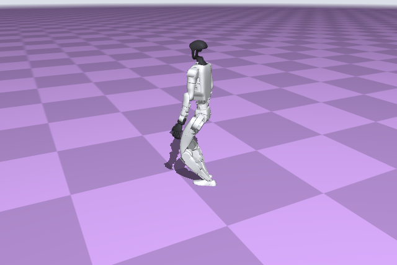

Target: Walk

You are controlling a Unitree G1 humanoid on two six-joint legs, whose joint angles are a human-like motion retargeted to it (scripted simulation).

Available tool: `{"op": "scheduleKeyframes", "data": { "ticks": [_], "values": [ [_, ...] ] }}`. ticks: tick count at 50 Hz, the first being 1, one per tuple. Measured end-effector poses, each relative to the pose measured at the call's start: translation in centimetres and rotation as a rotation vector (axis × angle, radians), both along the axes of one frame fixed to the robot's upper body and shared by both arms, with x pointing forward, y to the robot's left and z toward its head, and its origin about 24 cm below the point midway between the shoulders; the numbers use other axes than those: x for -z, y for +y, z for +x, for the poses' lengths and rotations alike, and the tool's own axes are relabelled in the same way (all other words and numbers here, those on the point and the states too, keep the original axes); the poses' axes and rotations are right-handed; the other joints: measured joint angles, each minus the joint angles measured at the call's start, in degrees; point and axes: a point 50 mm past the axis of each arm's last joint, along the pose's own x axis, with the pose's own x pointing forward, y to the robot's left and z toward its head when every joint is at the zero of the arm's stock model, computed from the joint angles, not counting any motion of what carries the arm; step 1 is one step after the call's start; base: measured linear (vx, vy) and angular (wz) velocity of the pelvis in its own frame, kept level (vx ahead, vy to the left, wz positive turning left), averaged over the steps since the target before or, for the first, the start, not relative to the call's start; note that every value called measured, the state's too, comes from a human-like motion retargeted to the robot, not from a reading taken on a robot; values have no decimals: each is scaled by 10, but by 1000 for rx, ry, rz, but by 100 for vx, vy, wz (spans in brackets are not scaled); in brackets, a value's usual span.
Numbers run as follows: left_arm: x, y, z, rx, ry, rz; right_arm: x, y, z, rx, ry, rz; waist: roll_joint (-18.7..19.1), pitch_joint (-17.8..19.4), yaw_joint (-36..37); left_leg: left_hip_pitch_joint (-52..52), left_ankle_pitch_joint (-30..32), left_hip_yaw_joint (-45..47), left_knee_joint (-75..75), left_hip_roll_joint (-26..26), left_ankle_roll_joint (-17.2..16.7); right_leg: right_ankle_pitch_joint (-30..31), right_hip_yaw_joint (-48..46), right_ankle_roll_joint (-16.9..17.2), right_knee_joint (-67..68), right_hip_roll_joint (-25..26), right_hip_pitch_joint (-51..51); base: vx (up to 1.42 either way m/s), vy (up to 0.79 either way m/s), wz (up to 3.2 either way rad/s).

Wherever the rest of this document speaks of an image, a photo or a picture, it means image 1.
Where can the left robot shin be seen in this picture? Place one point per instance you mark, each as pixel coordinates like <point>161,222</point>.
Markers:
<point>194,164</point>

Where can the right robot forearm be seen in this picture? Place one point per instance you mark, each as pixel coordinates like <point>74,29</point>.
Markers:
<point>208,100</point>

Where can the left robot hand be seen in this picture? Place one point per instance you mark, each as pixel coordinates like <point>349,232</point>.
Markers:
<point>177,129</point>

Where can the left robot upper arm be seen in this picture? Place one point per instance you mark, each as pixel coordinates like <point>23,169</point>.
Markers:
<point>192,75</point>

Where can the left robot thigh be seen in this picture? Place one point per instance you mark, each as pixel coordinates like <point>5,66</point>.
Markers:
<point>188,133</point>

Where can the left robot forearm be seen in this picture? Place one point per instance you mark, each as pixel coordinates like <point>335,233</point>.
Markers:
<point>185,108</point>

